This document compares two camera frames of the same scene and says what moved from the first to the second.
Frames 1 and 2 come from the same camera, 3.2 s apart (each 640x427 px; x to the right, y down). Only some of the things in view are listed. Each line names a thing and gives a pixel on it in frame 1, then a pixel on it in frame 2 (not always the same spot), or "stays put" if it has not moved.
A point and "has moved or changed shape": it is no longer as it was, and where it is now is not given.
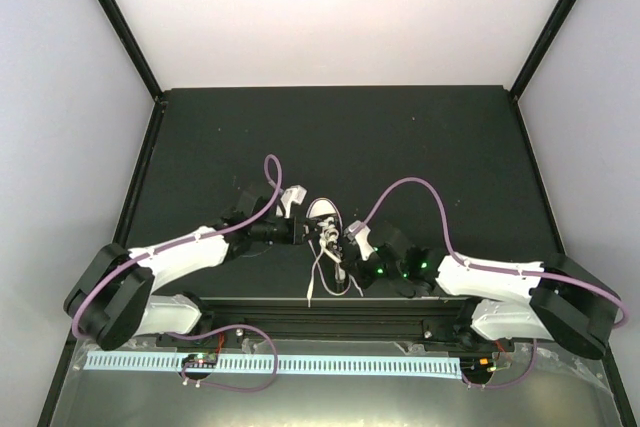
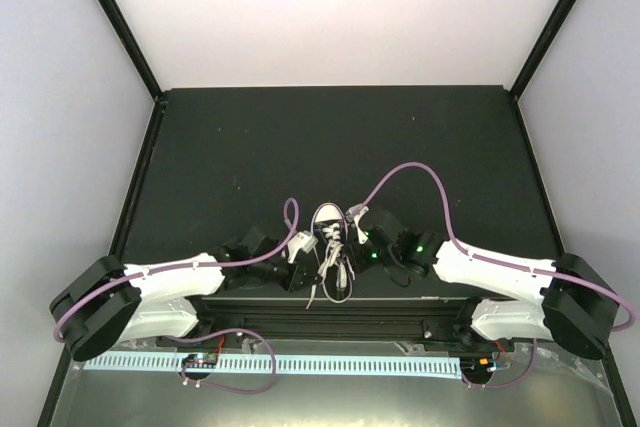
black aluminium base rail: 337,322 stays put
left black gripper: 295,236 -> 295,280
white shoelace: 328,237 has moved or changed shape
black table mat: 445,167 stays put
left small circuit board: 197,360 stays put
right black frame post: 558,19 stays put
